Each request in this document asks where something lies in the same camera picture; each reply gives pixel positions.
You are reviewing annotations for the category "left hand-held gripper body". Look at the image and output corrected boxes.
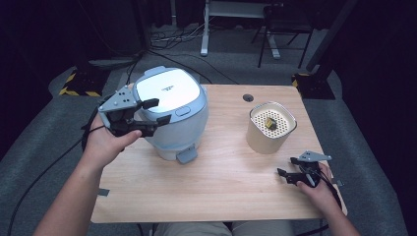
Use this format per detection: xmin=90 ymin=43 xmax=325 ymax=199
xmin=97 ymin=85 xmax=158 ymax=139

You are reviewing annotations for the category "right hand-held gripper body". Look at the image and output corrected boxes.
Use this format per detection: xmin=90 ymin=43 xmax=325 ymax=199
xmin=293 ymin=149 xmax=332 ymax=189

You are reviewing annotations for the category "white rice cooker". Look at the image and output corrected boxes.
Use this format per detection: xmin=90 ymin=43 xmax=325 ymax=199
xmin=132 ymin=65 xmax=209 ymax=165

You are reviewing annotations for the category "person's right hand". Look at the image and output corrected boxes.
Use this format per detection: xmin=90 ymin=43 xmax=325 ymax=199
xmin=295 ymin=162 xmax=342 ymax=216

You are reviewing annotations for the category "person's left hand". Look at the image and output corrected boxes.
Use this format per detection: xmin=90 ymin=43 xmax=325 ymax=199
xmin=84 ymin=113 xmax=144 ymax=169

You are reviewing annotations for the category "beige perforated container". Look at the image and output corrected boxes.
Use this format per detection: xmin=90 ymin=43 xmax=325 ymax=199
xmin=246 ymin=100 xmax=298 ymax=155

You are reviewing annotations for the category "yellow black striped stand base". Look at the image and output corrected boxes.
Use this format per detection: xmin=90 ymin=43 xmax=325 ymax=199
xmin=58 ymin=66 xmax=111 ymax=98
xmin=291 ymin=72 xmax=336 ymax=100

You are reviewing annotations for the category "slanted metal stand pole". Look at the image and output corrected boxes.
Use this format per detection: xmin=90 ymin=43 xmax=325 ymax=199
xmin=306 ymin=0 xmax=359 ymax=74

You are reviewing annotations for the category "black chair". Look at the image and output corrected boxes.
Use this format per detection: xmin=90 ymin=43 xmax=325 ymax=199
xmin=250 ymin=2 xmax=317 ymax=70

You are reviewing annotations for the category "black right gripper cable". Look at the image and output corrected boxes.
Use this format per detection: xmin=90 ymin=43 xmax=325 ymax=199
xmin=294 ymin=165 xmax=344 ymax=236

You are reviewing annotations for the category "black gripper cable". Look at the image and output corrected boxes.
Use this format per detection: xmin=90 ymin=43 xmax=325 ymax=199
xmin=294 ymin=165 xmax=344 ymax=236
xmin=6 ymin=103 xmax=111 ymax=236

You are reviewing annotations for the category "long black floor cable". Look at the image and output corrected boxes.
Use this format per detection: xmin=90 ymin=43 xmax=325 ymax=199
xmin=147 ymin=48 xmax=240 ymax=86

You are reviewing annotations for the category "bundle of floor cables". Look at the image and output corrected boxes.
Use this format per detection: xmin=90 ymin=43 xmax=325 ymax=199
xmin=149 ymin=21 xmax=205 ymax=44

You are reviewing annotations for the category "white desk frame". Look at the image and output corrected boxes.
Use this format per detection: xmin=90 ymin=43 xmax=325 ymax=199
xmin=200 ymin=0 xmax=281 ymax=60

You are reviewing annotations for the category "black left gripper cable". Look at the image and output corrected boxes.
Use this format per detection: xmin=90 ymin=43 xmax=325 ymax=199
xmin=6 ymin=103 xmax=111 ymax=236

